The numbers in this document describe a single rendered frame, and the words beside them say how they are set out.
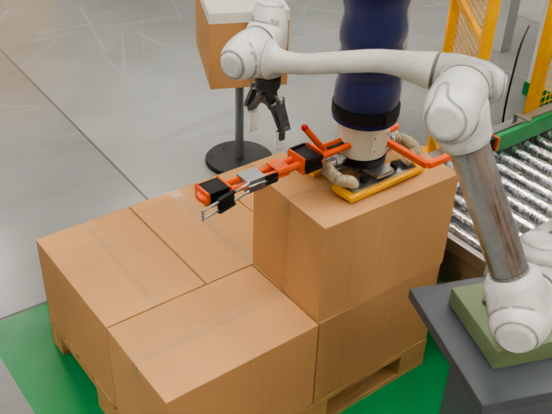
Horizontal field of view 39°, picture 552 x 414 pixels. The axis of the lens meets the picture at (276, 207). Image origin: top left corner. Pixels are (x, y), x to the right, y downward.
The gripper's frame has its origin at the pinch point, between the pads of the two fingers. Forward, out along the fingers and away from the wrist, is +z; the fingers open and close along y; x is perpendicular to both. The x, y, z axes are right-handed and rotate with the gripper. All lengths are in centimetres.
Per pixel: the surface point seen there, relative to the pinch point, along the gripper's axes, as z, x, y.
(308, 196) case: 27.1, -17.0, -1.7
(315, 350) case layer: 79, -10, -19
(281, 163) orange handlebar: 11.7, -6.6, 0.4
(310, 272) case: 49, -10, -13
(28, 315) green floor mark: 122, 52, 101
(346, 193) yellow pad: 24.2, -25.7, -10.3
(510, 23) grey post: 97, -363, 180
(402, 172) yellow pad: 24, -50, -12
